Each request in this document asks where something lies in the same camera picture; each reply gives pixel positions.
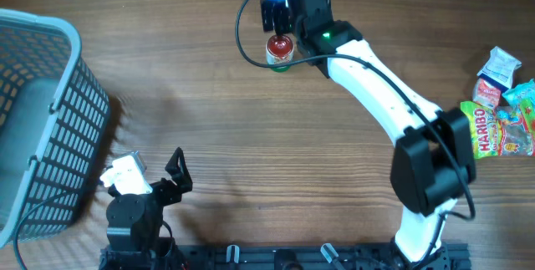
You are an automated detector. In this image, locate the green lid plastic jar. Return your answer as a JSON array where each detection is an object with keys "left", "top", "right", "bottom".
[{"left": 266, "top": 35, "right": 294, "bottom": 65}]

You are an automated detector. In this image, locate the red small snack pack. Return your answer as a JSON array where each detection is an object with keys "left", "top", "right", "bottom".
[{"left": 472, "top": 79, "right": 502, "bottom": 110}]

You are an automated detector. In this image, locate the white tissue pack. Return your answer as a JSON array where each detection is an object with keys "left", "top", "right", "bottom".
[{"left": 477, "top": 46, "right": 522, "bottom": 92}]

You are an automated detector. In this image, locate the haribo gummy bag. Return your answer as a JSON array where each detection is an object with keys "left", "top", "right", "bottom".
[{"left": 461, "top": 99, "right": 534, "bottom": 159}]

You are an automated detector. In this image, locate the teal snack packet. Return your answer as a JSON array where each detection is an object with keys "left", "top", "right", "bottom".
[{"left": 502, "top": 79, "right": 535, "bottom": 108}]

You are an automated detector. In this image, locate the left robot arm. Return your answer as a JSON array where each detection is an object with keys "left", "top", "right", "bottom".
[{"left": 99, "top": 147, "right": 193, "bottom": 270}]

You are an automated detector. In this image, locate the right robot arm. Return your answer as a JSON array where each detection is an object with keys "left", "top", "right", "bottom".
[{"left": 261, "top": 0, "right": 476, "bottom": 269}]

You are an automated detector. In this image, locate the grey plastic mesh basket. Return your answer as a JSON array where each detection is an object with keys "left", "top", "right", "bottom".
[{"left": 1, "top": 9, "right": 110, "bottom": 246}]

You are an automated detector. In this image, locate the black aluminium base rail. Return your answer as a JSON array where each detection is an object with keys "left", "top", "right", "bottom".
[{"left": 99, "top": 242, "right": 471, "bottom": 270}]

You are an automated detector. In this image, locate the left camera cable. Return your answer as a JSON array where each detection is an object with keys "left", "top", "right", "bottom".
[{"left": 12, "top": 188, "right": 110, "bottom": 270}]

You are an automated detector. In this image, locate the camera cable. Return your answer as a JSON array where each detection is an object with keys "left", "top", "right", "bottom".
[
  {"left": 234, "top": 0, "right": 476, "bottom": 262},
  {"left": 12, "top": 188, "right": 110, "bottom": 270}
]

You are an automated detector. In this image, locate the right camera cable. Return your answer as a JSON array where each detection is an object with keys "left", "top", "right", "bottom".
[{"left": 234, "top": 0, "right": 476, "bottom": 262}]

